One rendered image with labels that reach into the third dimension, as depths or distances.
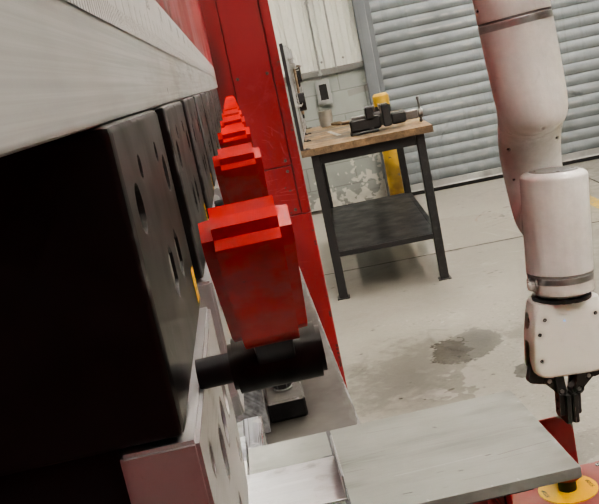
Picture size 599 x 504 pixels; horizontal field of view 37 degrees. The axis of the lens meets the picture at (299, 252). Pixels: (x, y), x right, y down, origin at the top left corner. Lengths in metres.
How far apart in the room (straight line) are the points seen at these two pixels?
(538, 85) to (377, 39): 7.19
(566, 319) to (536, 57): 0.33
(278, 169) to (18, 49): 2.74
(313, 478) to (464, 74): 7.70
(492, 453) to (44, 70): 0.65
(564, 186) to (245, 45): 1.87
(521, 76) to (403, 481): 0.55
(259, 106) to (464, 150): 5.66
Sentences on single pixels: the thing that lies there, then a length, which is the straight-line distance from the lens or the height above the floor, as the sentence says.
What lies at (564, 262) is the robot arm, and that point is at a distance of 1.16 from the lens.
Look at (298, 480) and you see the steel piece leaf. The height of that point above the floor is 1.00.
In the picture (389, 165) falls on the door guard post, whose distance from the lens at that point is 7.82.
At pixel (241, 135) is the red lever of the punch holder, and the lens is 0.61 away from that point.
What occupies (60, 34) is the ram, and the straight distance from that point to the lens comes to 0.21.
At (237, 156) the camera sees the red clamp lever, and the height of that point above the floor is 1.31.
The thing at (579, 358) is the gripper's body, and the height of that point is 0.91.
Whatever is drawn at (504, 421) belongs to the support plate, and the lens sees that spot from 0.84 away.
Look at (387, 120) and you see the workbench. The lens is 5.32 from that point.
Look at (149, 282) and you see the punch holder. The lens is 0.24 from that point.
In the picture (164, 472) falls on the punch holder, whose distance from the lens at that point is 0.25.
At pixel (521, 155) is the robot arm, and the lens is 1.23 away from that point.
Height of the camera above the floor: 1.34
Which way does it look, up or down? 11 degrees down
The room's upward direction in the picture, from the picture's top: 12 degrees counter-clockwise
